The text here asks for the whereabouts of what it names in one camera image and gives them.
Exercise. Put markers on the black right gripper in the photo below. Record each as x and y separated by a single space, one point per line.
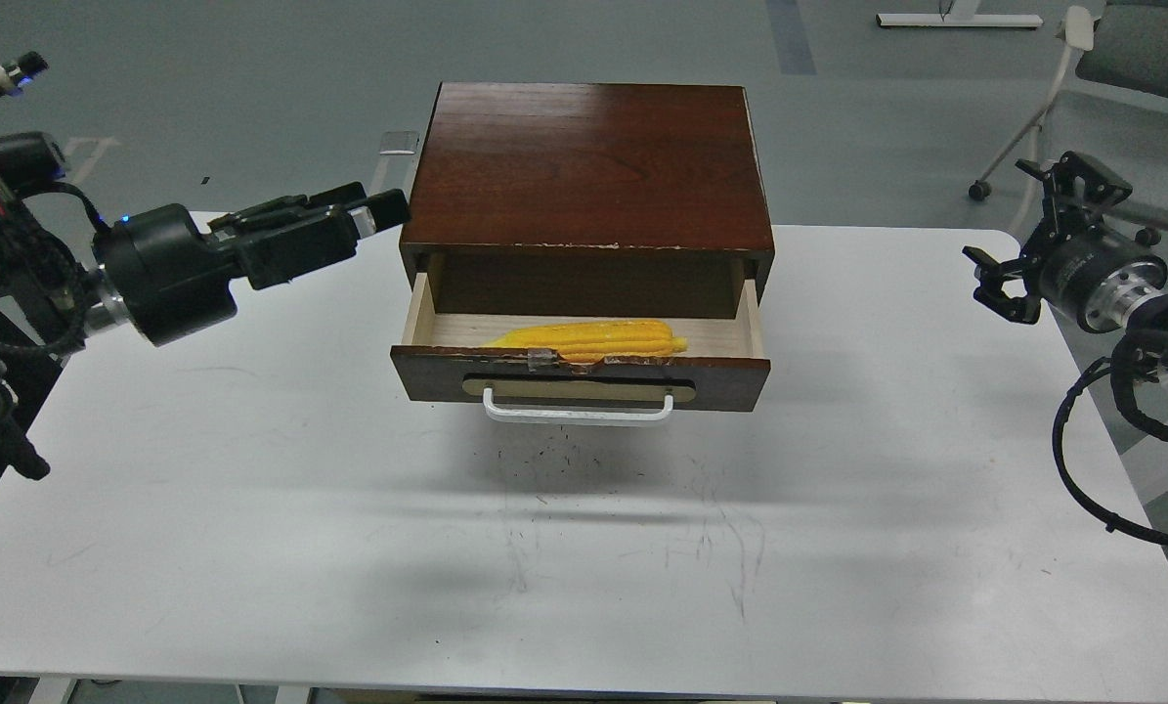
1094 280

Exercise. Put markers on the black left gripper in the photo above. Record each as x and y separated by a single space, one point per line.
173 284

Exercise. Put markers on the wooden drawer with white handle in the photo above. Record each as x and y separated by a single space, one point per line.
443 358

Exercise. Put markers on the yellow corn cob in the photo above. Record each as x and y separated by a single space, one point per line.
592 342

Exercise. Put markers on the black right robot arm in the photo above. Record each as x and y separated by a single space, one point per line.
1137 367

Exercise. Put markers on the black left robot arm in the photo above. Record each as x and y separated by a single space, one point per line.
67 273

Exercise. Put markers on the grey office chair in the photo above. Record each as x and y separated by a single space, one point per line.
1109 100

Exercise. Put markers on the dark wooden cabinet box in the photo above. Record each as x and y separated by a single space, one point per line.
660 169

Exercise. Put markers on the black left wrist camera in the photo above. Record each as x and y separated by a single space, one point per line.
30 162

